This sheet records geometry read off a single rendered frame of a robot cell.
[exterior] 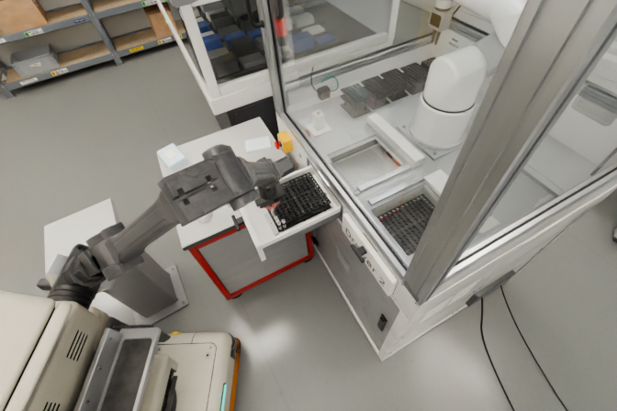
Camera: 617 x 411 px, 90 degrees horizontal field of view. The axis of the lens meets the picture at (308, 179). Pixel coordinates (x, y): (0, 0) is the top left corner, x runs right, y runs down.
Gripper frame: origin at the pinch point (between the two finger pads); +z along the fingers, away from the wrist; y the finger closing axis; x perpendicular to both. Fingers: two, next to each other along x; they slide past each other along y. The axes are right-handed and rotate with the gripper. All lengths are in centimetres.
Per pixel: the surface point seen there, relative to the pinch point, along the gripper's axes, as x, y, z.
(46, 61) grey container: -356, 147, 87
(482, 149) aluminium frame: 44, -24, -59
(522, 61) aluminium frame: 43, -24, -72
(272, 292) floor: -6, 10, 95
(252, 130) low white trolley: -65, -12, 21
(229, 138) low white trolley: -65, 1, 21
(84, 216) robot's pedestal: -47, 74, 22
